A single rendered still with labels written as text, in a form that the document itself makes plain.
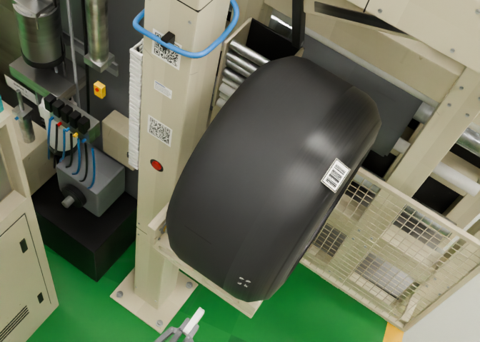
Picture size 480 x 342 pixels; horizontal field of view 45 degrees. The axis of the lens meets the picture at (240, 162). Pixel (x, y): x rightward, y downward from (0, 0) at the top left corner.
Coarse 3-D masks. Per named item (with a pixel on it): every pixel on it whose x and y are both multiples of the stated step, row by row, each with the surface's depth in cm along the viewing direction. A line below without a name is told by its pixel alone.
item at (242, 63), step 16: (240, 32) 177; (256, 32) 182; (272, 32) 178; (224, 48) 174; (240, 48) 173; (256, 48) 187; (272, 48) 183; (288, 48) 179; (304, 48) 176; (224, 64) 181; (240, 64) 175; (256, 64) 192; (224, 80) 186; (240, 80) 181; (224, 96) 192
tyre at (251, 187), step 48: (240, 96) 126; (288, 96) 125; (336, 96) 129; (240, 144) 121; (288, 144) 120; (336, 144) 121; (192, 192) 125; (240, 192) 121; (288, 192) 118; (336, 192) 124; (192, 240) 130; (240, 240) 123; (288, 240) 121; (240, 288) 132
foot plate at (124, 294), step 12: (132, 276) 252; (180, 276) 256; (120, 288) 248; (132, 288) 249; (180, 288) 253; (192, 288) 253; (120, 300) 246; (132, 300) 246; (168, 300) 249; (180, 300) 250; (132, 312) 244; (144, 312) 244; (156, 312) 245; (168, 312) 246; (156, 324) 242
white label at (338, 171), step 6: (336, 162) 120; (330, 168) 119; (336, 168) 120; (342, 168) 120; (348, 168) 121; (330, 174) 119; (336, 174) 120; (342, 174) 120; (324, 180) 119; (330, 180) 119; (336, 180) 120; (342, 180) 120; (330, 186) 119; (336, 186) 119
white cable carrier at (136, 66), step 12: (132, 48) 134; (132, 60) 136; (132, 72) 139; (132, 84) 143; (132, 96) 147; (132, 108) 151; (132, 120) 154; (132, 132) 159; (132, 144) 164; (132, 156) 168
